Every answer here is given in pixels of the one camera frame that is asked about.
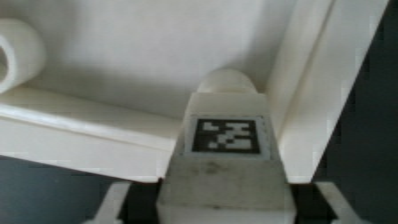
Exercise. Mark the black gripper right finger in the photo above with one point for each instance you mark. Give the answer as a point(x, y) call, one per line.
point(322, 205)

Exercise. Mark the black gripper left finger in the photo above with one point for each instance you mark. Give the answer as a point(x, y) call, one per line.
point(127, 207)

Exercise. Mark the white leg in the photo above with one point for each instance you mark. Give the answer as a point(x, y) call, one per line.
point(225, 187)

